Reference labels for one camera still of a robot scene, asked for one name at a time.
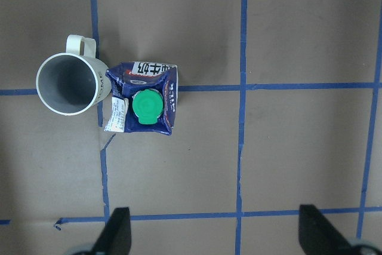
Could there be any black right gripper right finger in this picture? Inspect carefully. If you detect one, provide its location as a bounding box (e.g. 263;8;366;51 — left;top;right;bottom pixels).
298;204;358;255

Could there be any white mug grey inside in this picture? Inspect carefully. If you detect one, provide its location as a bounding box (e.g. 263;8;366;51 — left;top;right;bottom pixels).
36;35;112;116

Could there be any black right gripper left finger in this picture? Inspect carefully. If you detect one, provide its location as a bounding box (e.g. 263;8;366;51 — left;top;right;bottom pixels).
91;207;132;254

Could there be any blue white milk carton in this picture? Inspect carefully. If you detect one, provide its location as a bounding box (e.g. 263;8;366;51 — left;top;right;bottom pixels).
104;62;178;136

